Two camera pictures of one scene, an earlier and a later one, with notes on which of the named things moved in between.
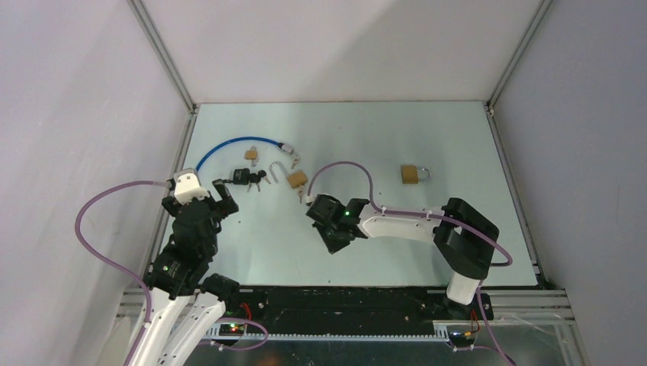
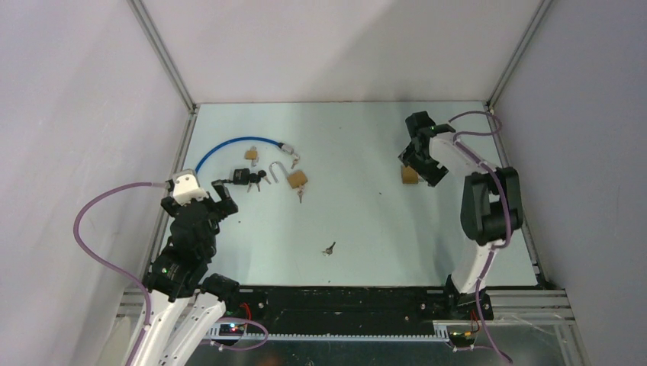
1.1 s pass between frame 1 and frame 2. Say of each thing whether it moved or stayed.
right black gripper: moved
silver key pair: stayed
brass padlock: stayed
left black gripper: stayed
